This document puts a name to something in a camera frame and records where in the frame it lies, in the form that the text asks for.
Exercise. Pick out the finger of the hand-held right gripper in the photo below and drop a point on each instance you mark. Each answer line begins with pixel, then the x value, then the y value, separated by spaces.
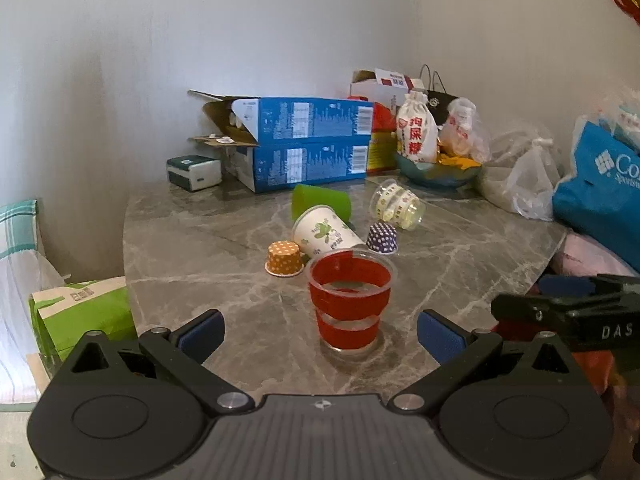
pixel 530 310
pixel 567 285

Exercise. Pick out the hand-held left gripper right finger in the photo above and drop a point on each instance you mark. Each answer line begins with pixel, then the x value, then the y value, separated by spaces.
pixel 440 337

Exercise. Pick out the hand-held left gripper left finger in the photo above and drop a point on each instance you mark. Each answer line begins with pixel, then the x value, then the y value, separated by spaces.
pixel 202 336

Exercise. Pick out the white paper cup green print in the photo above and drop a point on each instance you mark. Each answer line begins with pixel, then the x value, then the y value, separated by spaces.
pixel 322 232

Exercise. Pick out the red banded clear plastic cup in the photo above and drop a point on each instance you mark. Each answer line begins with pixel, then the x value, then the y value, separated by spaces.
pixel 350 330

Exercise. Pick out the orange polka dot paper cup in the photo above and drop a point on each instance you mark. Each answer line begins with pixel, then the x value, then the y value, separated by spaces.
pixel 285 260

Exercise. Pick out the purple polka dot paper cup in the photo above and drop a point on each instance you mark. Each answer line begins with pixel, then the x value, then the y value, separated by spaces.
pixel 382 240

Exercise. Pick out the clear cup with patterned liners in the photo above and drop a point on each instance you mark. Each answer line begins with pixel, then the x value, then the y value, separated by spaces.
pixel 395 205

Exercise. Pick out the green plastic cup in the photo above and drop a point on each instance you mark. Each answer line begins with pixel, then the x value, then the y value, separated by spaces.
pixel 320 197

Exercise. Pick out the pink cloth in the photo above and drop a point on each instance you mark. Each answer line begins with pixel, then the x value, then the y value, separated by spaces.
pixel 592 257

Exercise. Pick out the red cloth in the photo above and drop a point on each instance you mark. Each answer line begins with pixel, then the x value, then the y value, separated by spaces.
pixel 595 367

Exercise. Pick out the blue shopping bag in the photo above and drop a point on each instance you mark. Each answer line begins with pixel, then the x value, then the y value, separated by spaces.
pixel 595 200

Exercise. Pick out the green tissue pack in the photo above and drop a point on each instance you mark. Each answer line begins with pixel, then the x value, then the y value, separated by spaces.
pixel 85 317

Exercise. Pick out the teal bowl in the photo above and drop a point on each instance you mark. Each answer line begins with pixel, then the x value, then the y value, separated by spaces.
pixel 435 175

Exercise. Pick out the orange snacks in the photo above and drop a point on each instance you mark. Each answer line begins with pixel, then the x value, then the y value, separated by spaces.
pixel 460 161

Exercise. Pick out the white and green small printer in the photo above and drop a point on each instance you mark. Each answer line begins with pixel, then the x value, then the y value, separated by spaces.
pixel 192 172

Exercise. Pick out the white plastic bag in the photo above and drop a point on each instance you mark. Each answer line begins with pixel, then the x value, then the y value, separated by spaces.
pixel 22 320

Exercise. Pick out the clear plastic snack bag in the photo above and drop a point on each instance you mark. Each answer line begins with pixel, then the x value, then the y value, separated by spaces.
pixel 465 132

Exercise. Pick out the red and yellow box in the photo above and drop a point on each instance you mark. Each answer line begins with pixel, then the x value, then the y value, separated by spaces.
pixel 382 152

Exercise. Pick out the green checked cloth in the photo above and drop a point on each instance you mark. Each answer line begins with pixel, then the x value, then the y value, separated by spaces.
pixel 17 227

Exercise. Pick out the black paper bag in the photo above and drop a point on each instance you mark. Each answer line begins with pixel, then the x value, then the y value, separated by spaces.
pixel 442 102

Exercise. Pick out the red packet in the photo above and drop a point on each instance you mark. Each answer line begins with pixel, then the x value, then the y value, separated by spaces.
pixel 385 116

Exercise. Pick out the open blue cardboard box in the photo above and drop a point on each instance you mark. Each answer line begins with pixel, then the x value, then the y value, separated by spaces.
pixel 310 117

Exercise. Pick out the white box with red label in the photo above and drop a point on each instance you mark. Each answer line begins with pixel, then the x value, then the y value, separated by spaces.
pixel 380 85

